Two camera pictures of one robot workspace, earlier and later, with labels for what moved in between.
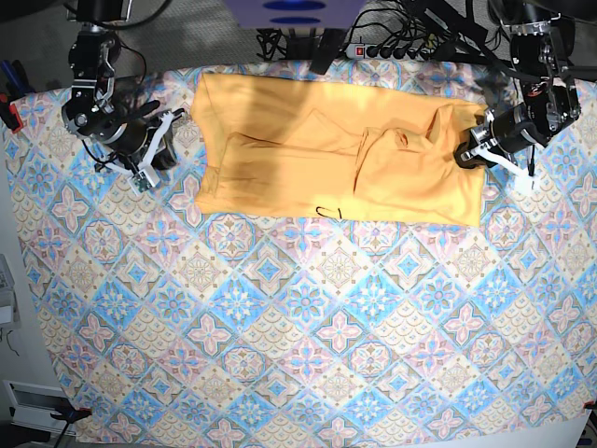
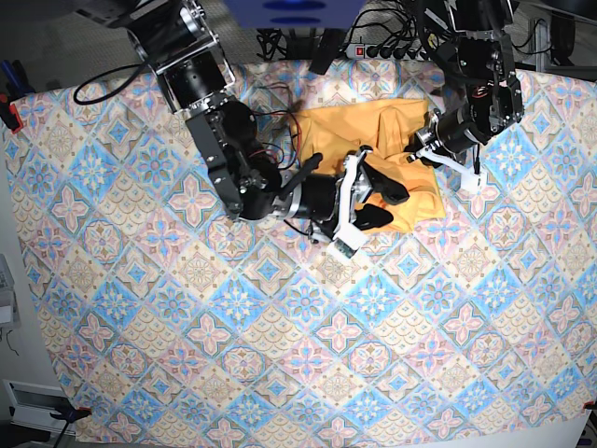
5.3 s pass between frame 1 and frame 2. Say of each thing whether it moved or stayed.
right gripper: moved
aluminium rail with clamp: stayed
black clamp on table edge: stayed
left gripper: moved
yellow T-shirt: moved
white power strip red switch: stayed
